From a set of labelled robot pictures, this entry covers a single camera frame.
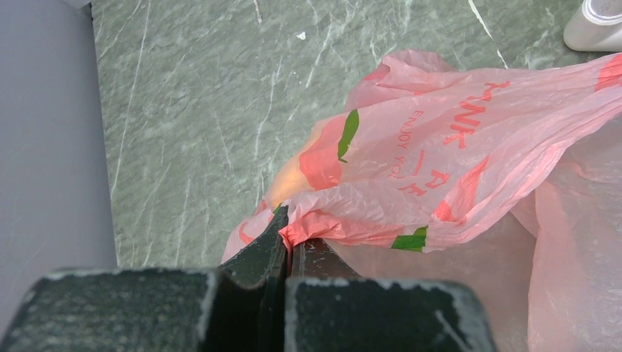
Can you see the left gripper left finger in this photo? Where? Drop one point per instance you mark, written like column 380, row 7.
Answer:
column 236, row 306

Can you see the pink plastic bag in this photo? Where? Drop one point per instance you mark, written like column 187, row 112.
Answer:
column 506, row 180

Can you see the white PVC pipe frame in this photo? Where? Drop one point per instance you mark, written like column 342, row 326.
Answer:
column 595, row 26

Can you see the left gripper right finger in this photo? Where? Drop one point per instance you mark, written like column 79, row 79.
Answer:
column 329, row 307

